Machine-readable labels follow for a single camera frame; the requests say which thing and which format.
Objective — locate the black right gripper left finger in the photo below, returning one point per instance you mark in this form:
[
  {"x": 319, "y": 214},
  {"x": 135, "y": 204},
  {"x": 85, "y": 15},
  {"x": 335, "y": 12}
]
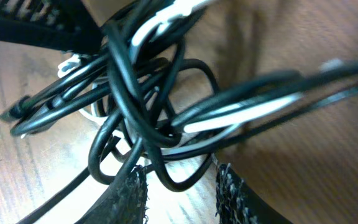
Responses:
[{"x": 126, "y": 204}]

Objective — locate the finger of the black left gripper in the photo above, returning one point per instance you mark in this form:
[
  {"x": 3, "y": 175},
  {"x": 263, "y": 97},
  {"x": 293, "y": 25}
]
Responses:
[{"x": 64, "y": 25}]

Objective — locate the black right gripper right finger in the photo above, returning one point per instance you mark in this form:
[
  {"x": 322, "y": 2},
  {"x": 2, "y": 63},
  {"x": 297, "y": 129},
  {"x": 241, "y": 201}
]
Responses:
[{"x": 237, "y": 203}]

